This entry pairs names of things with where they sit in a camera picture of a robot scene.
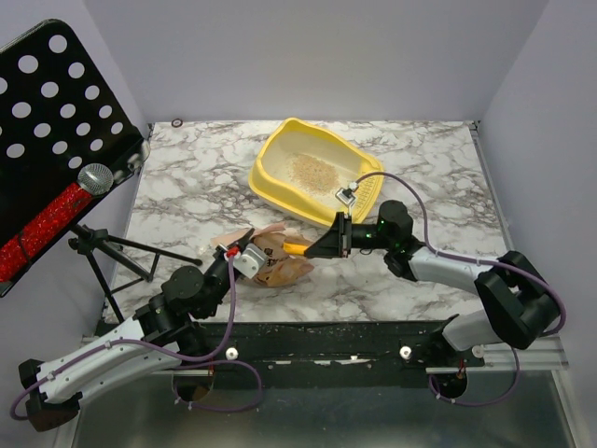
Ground yellow plastic litter scoop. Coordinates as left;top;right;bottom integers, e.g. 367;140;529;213
283;242;309;257

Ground pink cat litter bag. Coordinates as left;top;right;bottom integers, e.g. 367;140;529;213
239;221;314;287

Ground yellow plastic litter box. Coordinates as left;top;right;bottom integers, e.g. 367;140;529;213
248;118;383;228

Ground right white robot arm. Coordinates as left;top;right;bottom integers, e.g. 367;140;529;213
303;200;562;366

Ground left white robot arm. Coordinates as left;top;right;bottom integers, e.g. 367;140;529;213
9;230;265;432

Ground beige tofu litter pellets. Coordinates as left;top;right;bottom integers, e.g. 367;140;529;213
288;154;340;194

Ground black tripod stand legs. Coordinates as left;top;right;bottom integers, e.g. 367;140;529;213
68;224;202;323

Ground red glitter microphone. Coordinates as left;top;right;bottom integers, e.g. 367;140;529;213
1;163;114;284

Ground black perforated music stand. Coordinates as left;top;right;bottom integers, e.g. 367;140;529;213
1;19;148;294

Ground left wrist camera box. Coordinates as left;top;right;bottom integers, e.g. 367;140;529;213
229;243;268;279

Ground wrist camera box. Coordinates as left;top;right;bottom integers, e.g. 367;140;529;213
229;243;268;279
335;181;358;208

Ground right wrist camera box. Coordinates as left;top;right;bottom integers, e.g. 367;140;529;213
335;181;358;208

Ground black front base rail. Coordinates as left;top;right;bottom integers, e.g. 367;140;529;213
139;319;491;391

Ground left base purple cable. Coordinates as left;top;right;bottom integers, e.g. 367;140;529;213
174;357;265;412

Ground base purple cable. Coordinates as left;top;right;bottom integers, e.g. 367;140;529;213
174;357;265;412
427;347;523;408

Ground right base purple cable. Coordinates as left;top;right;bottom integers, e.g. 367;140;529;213
427;347;523;408

